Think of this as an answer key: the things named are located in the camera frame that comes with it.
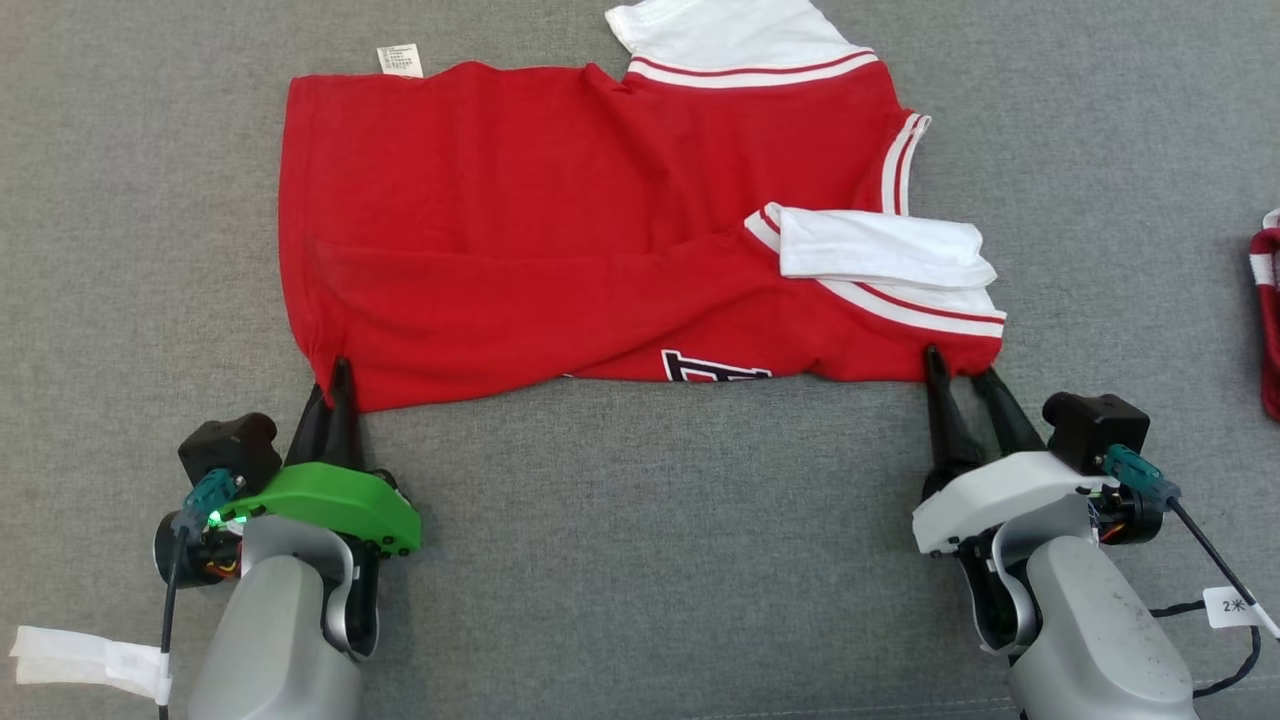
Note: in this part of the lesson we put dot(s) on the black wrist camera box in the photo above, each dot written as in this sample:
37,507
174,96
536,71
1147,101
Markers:
1095,430
230,450

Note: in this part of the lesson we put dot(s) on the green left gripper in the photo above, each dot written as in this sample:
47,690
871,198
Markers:
330,500

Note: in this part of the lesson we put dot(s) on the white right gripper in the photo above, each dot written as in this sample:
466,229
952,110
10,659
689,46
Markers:
1000,495

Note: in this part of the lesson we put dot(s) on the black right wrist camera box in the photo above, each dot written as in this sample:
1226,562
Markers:
1095,430

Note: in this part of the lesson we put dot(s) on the red white-sleeved t-shirt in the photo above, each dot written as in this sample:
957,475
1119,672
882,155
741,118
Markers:
500,200

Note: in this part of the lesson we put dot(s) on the red Bulls shorts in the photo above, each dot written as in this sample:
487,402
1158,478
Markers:
1270,330

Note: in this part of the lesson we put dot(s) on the grey fabric sofa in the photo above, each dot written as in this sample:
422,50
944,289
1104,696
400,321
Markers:
640,560

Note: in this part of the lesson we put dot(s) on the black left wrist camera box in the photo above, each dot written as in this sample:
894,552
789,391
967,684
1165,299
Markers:
230,450

